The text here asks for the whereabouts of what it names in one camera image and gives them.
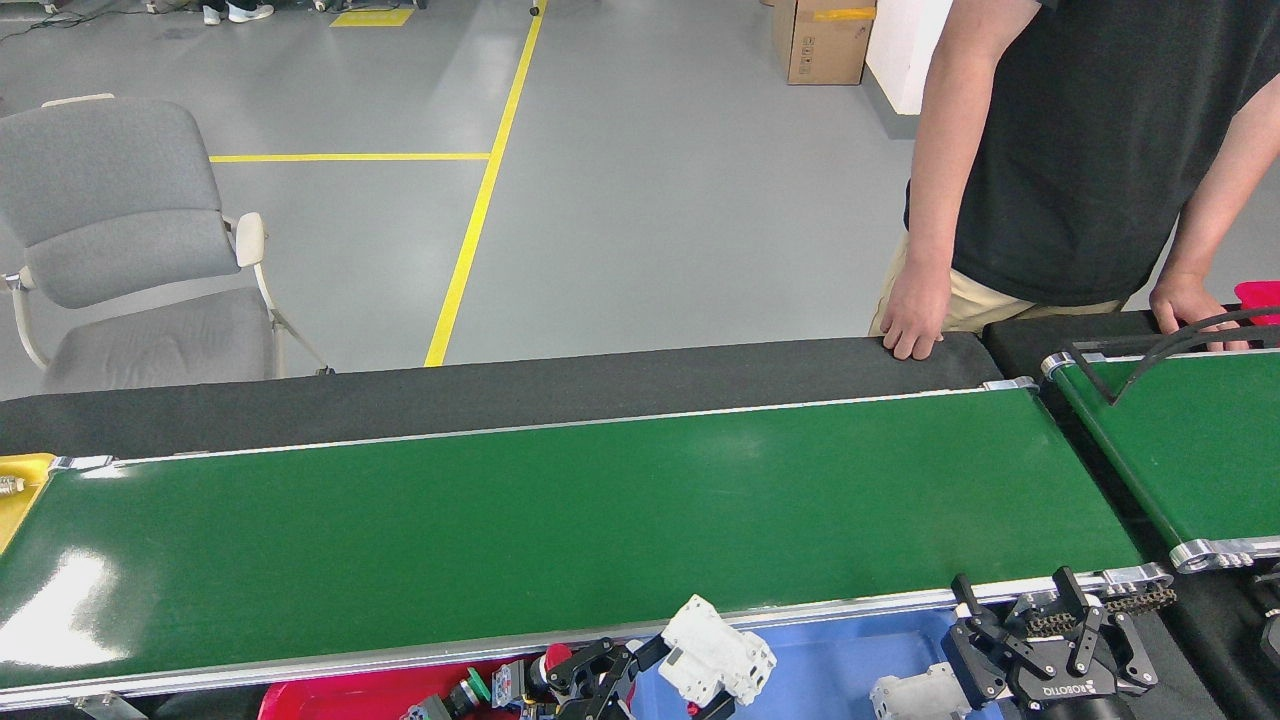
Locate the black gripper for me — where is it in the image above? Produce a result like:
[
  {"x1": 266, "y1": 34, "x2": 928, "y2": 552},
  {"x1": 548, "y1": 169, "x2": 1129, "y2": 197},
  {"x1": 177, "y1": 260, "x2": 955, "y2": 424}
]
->
[{"x1": 943, "y1": 566, "x2": 1161, "y2": 720}]

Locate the red mushroom push button switch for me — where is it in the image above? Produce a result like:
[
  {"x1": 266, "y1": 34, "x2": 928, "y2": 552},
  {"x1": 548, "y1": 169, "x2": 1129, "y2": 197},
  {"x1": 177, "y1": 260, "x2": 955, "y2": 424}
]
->
[{"x1": 490, "y1": 643, "x2": 574, "y2": 713}]

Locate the white circuit breaker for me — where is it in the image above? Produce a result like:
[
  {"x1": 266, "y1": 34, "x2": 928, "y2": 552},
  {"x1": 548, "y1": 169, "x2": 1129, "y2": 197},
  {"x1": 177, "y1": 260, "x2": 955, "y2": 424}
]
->
[
  {"x1": 868, "y1": 662, "x2": 976, "y2": 720},
  {"x1": 658, "y1": 594, "x2": 778, "y2": 713}
]

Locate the long green conveyor belt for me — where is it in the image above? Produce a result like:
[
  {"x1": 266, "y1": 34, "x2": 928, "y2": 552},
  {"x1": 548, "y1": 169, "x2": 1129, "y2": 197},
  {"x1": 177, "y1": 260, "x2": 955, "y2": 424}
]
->
[{"x1": 0, "y1": 377, "x2": 1173, "y2": 713}]

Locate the green infeed conveyor belt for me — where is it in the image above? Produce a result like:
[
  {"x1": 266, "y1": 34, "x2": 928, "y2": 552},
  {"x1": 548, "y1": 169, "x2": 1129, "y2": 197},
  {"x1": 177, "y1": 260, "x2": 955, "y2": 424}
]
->
[{"x1": 1042, "y1": 345, "x2": 1280, "y2": 574}]

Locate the red tray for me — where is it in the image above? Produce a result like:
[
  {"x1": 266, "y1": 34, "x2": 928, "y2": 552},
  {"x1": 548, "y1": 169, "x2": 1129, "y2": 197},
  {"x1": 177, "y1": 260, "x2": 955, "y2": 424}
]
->
[{"x1": 1234, "y1": 280, "x2": 1280, "y2": 327}]

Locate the yellow tray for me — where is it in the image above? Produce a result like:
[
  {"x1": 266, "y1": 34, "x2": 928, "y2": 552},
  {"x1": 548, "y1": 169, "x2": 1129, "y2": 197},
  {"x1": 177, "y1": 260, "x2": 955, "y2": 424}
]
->
[{"x1": 0, "y1": 453, "x2": 57, "y2": 556}]

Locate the person's right hand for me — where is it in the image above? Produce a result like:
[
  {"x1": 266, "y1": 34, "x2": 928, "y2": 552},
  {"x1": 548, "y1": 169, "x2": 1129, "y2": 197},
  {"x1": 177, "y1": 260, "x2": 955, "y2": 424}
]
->
[{"x1": 880, "y1": 262, "x2": 953, "y2": 361}]

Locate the person's left hand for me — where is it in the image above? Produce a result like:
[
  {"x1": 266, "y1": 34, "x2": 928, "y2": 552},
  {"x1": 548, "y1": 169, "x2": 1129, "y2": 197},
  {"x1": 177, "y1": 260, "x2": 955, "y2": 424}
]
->
[{"x1": 1149, "y1": 270, "x2": 1251, "y2": 353}]

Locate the blue plastic bin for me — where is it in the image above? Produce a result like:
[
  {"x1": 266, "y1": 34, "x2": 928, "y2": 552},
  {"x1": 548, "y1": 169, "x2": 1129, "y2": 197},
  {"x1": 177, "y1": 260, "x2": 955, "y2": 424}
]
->
[{"x1": 635, "y1": 607, "x2": 1001, "y2": 720}]

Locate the black guide plate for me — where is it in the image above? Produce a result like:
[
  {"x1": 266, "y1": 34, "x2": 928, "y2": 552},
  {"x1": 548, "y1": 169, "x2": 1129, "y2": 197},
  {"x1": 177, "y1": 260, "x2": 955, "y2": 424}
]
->
[{"x1": 1065, "y1": 305, "x2": 1280, "y2": 406}]

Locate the red plastic bin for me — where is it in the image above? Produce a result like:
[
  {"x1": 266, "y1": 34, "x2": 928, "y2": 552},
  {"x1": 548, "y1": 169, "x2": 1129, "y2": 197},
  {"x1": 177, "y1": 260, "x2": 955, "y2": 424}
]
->
[{"x1": 258, "y1": 655, "x2": 641, "y2": 720}]

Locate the person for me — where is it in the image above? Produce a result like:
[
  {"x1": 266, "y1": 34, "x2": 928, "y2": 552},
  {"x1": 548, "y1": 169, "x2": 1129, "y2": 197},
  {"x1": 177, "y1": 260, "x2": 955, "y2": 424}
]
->
[{"x1": 868, "y1": 0, "x2": 1280, "y2": 361}]

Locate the cardboard box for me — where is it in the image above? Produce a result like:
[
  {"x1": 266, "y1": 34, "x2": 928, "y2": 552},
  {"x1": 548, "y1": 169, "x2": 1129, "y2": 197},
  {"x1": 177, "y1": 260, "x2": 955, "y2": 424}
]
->
[{"x1": 772, "y1": 0, "x2": 878, "y2": 86}]

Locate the grey office chair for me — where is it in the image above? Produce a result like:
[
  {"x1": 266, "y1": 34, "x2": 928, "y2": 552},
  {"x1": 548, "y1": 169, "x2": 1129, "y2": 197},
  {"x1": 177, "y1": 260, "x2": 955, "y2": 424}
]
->
[{"x1": 0, "y1": 94, "x2": 334, "y2": 396}]

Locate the conveyor drive chain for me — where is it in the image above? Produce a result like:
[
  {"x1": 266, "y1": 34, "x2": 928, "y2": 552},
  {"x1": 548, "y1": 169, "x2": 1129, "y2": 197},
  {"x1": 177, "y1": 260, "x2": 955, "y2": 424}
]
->
[{"x1": 1025, "y1": 585, "x2": 1179, "y2": 636}]

